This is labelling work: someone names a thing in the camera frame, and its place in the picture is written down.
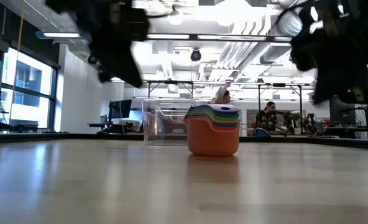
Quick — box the clear plastic basket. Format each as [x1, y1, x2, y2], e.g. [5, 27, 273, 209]
[141, 98, 200, 147]

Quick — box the long ceiling lamp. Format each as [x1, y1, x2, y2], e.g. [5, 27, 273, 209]
[34, 30, 84, 40]

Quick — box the large window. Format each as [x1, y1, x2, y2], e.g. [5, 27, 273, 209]
[0, 46, 59, 131]

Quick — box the seated person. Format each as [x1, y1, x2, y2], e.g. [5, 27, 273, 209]
[255, 101, 286, 135]

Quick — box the green measuring cup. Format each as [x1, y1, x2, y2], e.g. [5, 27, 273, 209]
[185, 110, 240, 121]
[185, 114, 240, 123]

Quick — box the black metal rig frame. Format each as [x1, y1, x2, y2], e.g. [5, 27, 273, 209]
[146, 80, 194, 100]
[257, 82, 303, 134]

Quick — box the yellow hanging cord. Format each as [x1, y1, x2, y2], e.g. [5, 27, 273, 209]
[8, 0, 25, 125]

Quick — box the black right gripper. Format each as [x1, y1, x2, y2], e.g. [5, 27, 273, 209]
[289, 0, 368, 106]

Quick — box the round ceiling light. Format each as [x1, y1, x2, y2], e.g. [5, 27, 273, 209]
[167, 7, 185, 26]

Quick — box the black dome ceiling camera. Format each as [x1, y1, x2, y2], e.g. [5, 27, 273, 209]
[190, 49, 203, 62]

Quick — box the red measuring cup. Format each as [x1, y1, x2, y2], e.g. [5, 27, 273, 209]
[185, 116, 239, 129]

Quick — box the small potted plant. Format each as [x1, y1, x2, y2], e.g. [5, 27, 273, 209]
[291, 111, 303, 135]

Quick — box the purple measuring cup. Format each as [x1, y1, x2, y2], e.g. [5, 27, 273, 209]
[190, 103, 239, 113]

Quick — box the blue measuring cup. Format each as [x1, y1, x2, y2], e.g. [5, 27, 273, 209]
[186, 107, 239, 115]

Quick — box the black metal table frame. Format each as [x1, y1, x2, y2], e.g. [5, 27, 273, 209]
[0, 132, 368, 152]

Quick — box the round blue object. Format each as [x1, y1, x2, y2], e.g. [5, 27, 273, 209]
[252, 127, 270, 138]

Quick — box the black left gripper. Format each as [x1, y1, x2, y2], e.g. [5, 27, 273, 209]
[84, 0, 150, 88]

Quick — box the silver ventilation duct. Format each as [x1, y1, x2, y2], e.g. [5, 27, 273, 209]
[277, 11, 303, 37]

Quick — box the black computer monitor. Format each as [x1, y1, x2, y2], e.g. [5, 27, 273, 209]
[328, 95, 357, 125]
[108, 98, 133, 121]

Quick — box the orange measuring cup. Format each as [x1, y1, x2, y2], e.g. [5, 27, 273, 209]
[185, 116, 241, 157]

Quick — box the black overhead bar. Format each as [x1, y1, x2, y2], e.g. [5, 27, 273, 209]
[145, 32, 293, 43]

